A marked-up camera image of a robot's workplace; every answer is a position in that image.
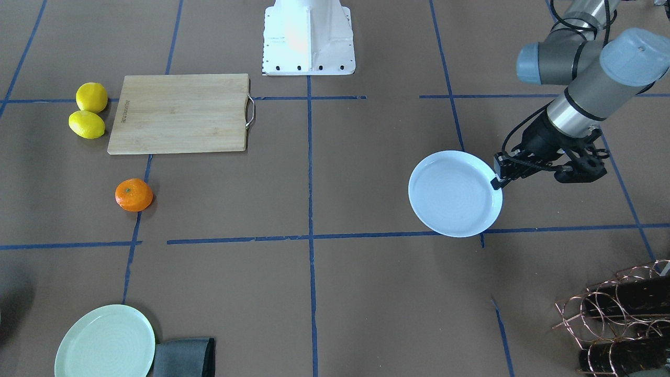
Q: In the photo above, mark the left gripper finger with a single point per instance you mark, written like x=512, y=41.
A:
x=498, y=183

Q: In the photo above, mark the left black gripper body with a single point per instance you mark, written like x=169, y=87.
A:
x=539, y=137

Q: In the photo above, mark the light blue plate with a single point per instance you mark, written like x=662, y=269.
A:
x=451, y=193

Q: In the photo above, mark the orange mandarin fruit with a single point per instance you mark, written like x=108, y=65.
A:
x=134, y=195

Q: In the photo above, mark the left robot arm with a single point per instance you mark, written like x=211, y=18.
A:
x=598, y=74

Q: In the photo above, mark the light green plate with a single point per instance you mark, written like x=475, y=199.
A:
x=113, y=340

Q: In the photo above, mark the dark wine bottle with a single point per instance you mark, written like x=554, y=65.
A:
x=644, y=299
x=628, y=357

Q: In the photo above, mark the bamboo cutting board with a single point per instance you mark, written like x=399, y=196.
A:
x=188, y=113

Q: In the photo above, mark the folded grey cloth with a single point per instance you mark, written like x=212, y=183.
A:
x=185, y=357

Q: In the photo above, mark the upper yellow lemon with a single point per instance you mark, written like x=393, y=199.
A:
x=87, y=124

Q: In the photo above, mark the yellow lemon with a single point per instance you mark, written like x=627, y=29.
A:
x=87, y=124
x=92, y=97

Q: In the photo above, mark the lower yellow lemon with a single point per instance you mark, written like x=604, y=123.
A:
x=92, y=97

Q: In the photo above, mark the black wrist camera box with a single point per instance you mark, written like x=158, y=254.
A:
x=521, y=165

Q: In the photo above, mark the copper wire bottle rack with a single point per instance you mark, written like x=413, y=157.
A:
x=620, y=325

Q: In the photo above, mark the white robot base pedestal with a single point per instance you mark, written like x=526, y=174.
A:
x=308, y=38

